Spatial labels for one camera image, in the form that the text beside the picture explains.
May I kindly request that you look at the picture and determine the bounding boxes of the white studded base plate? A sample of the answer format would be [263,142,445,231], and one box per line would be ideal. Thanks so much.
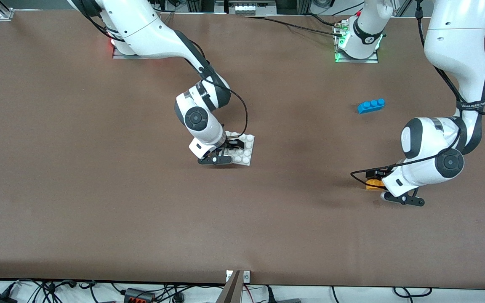
[221,131,255,168]

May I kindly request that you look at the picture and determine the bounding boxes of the blue three-stud block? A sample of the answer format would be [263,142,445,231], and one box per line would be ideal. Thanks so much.
[357,98,386,114]

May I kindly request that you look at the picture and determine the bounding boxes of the white terminal block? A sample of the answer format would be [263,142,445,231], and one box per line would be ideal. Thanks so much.
[234,4,266,16]

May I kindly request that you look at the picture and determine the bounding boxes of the black orange power adapter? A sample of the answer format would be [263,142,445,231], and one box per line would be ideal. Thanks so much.
[123,288,156,303]

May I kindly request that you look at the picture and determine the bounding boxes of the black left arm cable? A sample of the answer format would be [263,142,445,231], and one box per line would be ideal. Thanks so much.
[350,0,485,189]

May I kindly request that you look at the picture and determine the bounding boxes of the small metal bracket plate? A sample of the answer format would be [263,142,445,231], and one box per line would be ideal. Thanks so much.
[226,270,251,282]

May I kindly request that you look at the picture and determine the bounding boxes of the black cables on table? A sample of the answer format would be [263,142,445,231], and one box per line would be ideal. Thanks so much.
[242,13,350,38]

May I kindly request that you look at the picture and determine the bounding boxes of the grey brown camera post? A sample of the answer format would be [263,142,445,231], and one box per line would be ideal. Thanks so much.
[216,270,243,303]

